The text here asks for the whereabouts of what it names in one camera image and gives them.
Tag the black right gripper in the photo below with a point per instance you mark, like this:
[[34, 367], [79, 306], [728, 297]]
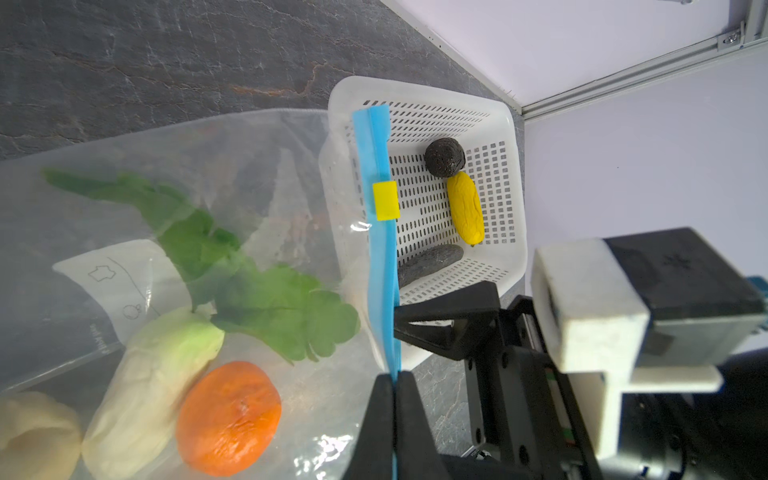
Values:
[[524, 419]]

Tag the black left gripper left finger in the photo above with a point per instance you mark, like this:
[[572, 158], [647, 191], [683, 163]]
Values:
[[374, 453]]

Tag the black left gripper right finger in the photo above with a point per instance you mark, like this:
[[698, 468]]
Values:
[[416, 453]]

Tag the white perforated plastic basket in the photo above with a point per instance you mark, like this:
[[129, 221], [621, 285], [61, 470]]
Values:
[[424, 195]]

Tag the yellow toy corn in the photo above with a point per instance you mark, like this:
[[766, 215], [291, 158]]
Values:
[[465, 206]]

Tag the orange toy carrot piece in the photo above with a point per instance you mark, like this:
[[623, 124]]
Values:
[[228, 419]]

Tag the green toy leaf vegetable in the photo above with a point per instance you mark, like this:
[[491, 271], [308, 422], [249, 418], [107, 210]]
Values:
[[291, 312]]

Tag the black toy avocado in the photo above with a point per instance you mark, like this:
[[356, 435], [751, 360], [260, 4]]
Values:
[[444, 158]]

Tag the clear zip top bag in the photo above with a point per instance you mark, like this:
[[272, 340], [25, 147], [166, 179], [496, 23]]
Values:
[[80, 277]]

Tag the beige toy potato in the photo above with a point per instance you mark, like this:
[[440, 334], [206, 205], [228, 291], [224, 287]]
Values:
[[40, 437]]

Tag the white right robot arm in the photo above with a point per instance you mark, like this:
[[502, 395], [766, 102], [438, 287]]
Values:
[[704, 436]]

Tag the yellow zipper slider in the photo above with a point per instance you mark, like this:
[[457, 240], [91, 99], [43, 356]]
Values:
[[386, 201]]

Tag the dark toy eggplant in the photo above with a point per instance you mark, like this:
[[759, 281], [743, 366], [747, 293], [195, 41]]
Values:
[[428, 262]]

